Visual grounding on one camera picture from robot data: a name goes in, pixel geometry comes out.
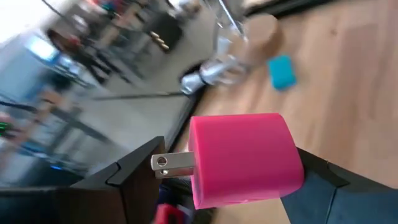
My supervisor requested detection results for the white coiled lamp cable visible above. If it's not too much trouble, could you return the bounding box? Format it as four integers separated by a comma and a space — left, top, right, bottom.
180, 37, 252, 96

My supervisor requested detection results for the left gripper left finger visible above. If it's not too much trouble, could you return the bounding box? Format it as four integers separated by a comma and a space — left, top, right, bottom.
0, 135, 166, 224

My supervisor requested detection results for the teal flat rectangular device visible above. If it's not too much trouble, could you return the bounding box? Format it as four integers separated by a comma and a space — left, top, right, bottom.
266, 53, 298, 91

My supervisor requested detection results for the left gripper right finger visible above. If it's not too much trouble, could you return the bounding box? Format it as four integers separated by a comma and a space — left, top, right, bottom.
279, 147, 398, 224

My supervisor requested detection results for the pink wall charger bolt emblem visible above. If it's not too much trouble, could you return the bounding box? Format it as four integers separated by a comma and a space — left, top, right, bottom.
150, 113, 305, 210

